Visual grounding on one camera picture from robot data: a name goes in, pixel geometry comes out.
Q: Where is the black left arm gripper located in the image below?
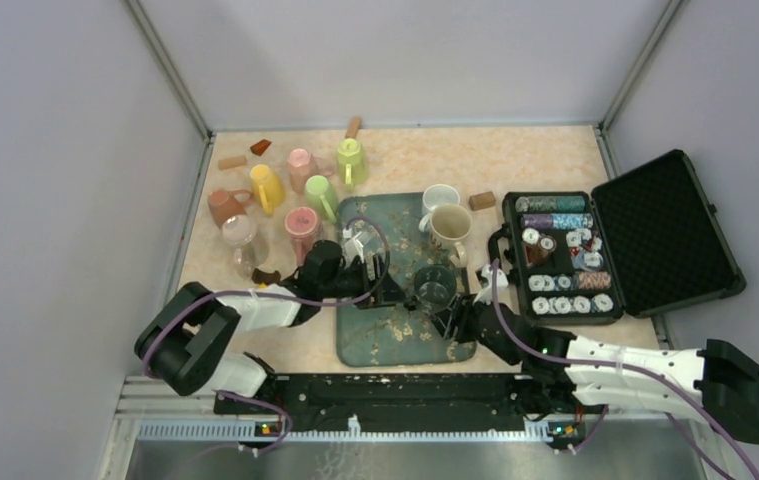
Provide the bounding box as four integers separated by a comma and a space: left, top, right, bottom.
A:
319, 253, 411, 309

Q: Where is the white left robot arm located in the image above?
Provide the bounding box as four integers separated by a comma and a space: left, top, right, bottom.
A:
134, 240, 407, 414

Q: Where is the pink upside-down mug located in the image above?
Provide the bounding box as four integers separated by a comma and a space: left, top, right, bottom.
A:
284, 206, 322, 267

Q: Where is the dark teal mug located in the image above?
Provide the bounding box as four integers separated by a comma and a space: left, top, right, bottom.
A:
413, 265, 457, 314

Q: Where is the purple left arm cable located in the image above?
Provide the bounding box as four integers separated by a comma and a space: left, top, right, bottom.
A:
141, 215, 392, 458

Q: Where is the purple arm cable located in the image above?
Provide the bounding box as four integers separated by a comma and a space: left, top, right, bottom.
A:
141, 215, 392, 458
490, 259, 759, 480

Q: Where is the black poker chip case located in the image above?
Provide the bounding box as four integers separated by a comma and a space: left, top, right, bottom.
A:
487, 149, 746, 326

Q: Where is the teal blossom-pattern tray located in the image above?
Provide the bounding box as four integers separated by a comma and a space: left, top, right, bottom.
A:
335, 192, 477, 368

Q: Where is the white and blue mug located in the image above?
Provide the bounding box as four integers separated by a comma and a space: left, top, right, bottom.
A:
418, 184, 460, 232

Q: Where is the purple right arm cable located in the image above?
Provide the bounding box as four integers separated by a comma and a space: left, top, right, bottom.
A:
490, 259, 759, 480

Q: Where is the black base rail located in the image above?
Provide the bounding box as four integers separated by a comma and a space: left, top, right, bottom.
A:
213, 373, 587, 433

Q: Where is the terracotta mug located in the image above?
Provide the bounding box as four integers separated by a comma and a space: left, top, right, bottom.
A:
207, 188, 254, 228

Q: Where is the yellow mug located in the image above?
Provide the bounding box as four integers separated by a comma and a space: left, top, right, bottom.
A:
249, 164, 286, 216

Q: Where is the beige wooden block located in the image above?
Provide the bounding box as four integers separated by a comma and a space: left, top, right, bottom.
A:
217, 155, 248, 171

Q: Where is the dark red wooden block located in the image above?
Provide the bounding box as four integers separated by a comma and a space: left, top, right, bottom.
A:
249, 139, 272, 157

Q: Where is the pale pink tall mug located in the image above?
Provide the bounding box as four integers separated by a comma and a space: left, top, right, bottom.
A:
287, 148, 335, 194

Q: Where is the cream patterned mug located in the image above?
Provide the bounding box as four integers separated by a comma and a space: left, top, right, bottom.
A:
429, 204, 473, 268

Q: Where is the brown wooden block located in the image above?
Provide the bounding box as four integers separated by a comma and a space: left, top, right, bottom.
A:
468, 191, 497, 212

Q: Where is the light green mug with handle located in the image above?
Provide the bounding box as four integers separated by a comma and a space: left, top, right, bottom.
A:
337, 138, 369, 191

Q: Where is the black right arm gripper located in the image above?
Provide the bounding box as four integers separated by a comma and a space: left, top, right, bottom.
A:
428, 290, 520, 366

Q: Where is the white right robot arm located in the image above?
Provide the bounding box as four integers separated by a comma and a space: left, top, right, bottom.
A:
414, 266, 759, 445

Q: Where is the tan cylinder block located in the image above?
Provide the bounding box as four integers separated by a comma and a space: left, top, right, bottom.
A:
344, 116, 362, 139

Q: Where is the light green upside-down mug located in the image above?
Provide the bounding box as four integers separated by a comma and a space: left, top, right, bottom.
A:
304, 175, 339, 223

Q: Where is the dark brown block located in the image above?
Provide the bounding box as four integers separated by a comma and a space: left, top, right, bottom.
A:
250, 268, 282, 286

